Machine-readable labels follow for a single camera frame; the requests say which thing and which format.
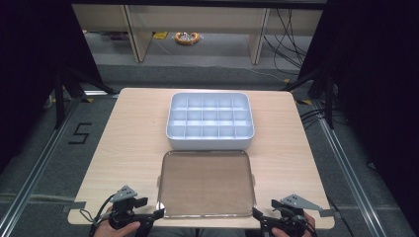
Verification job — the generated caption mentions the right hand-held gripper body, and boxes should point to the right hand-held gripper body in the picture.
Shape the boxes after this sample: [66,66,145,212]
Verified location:
[260,194,324,237]

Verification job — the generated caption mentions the black tape floor mark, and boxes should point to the black tape floor mark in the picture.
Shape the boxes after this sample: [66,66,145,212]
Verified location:
[67,121,93,145]

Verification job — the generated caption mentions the white compartment organizer box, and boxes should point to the white compartment organizer box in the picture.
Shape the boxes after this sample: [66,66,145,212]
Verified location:
[165,92,256,151]

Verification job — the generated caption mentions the white floor cable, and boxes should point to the white floor cable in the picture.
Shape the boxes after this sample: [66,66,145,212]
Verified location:
[242,66,289,84]

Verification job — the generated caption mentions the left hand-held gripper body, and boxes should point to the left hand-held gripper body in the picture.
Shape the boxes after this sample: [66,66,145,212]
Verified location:
[108,185,154,237]

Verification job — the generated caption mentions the black cable bundle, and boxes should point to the black cable bundle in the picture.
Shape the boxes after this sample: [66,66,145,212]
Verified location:
[262,8,313,76]

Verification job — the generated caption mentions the black floor cables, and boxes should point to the black floor cables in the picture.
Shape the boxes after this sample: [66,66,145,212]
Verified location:
[297,108,347,130]

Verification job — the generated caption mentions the black metal stand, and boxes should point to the black metal stand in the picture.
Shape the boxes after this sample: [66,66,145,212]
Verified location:
[282,63,338,130]
[52,63,117,130]

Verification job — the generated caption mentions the aluminium floor rail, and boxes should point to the aluminium floor rail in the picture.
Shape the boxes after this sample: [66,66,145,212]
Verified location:
[311,100,387,237]
[0,98,83,235]

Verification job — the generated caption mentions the grey tape strip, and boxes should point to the grey tape strip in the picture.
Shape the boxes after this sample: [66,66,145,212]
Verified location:
[317,208,338,218]
[61,200,88,213]

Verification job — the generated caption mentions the person's right hand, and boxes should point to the person's right hand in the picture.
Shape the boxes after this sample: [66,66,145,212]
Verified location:
[271,211,316,237]

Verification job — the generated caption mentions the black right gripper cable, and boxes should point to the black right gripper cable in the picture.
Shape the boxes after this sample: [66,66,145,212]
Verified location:
[325,197,356,237]

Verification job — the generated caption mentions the person's left hand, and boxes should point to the person's left hand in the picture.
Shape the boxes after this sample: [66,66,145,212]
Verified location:
[93,218,141,237]

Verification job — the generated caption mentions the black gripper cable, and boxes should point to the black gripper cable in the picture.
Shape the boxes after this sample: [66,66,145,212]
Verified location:
[79,194,116,237]
[325,197,356,237]

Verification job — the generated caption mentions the orange cable coil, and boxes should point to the orange cable coil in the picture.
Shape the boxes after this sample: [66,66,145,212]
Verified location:
[174,31,201,46]

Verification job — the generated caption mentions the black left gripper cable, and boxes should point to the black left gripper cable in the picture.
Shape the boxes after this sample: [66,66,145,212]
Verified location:
[79,194,116,237]

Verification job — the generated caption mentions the beige wooden desk frame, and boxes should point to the beige wooden desk frame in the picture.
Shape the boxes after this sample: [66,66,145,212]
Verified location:
[71,3,324,66]

